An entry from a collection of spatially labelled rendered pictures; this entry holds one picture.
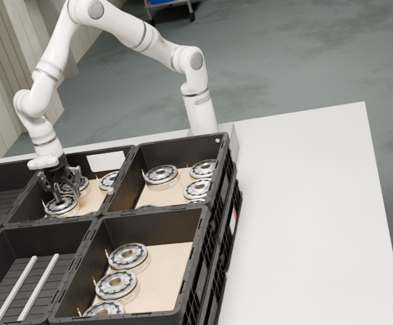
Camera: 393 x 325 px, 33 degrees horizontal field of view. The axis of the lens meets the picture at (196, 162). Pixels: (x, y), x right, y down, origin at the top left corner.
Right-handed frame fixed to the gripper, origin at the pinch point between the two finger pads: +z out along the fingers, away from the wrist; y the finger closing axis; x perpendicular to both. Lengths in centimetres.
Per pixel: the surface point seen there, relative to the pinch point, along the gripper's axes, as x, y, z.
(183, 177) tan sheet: -11.0, -33.1, 5.9
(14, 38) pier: -260, 135, 20
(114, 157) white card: -17.6, -10.9, -1.1
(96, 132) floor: -238, 91, 91
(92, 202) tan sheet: -3.6, -5.1, 5.7
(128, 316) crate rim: 61, -36, -5
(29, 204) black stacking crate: 5.0, 10.1, -1.8
